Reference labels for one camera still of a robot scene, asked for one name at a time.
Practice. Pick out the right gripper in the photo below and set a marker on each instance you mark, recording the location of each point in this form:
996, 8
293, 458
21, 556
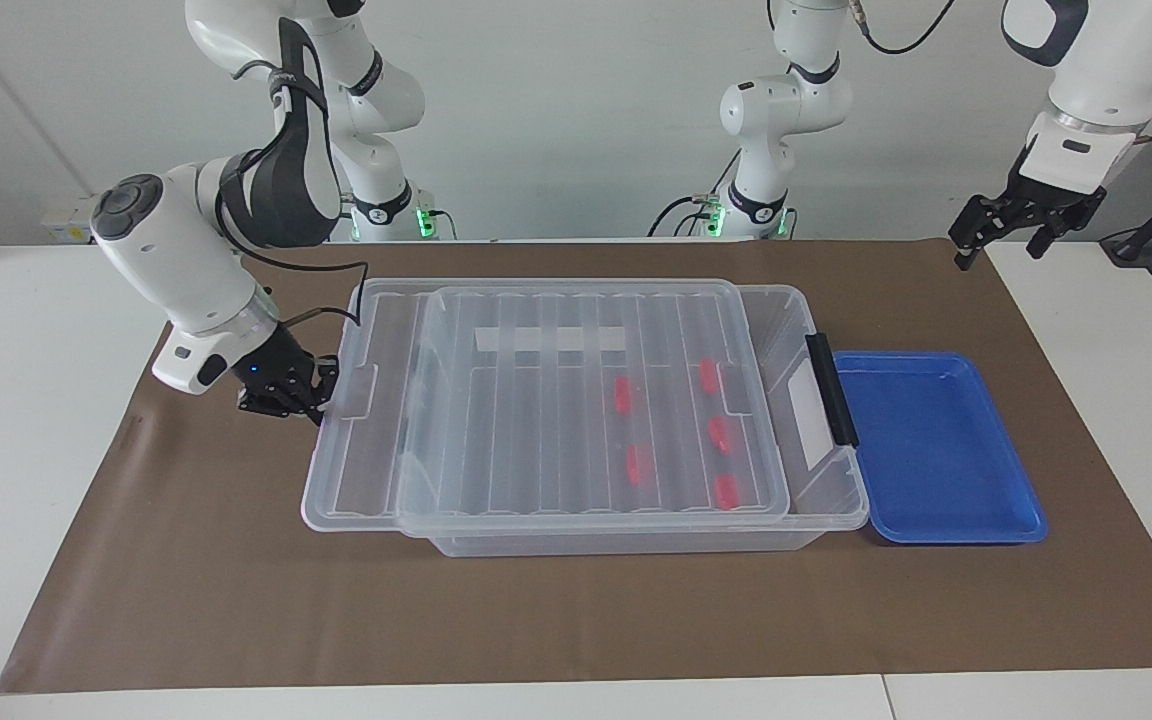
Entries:
271, 372

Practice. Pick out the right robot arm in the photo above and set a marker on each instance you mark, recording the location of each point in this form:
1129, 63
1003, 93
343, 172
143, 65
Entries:
191, 270

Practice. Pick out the black box latch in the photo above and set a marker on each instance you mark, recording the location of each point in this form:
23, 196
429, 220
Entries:
831, 390

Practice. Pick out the blue plastic tray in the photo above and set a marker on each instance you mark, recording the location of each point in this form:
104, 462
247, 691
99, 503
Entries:
936, 450

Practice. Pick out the clear plastic storage box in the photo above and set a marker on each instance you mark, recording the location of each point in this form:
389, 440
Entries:
816, 500

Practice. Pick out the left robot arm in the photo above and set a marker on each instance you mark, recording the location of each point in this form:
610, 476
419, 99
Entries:
771, 110

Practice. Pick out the clear plastic lid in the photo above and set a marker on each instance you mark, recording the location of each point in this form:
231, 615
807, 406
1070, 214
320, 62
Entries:
536, 420

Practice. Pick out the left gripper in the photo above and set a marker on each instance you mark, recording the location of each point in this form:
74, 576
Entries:
1051, 208

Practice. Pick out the grey socket box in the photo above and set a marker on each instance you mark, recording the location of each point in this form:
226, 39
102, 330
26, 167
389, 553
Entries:
68, 222

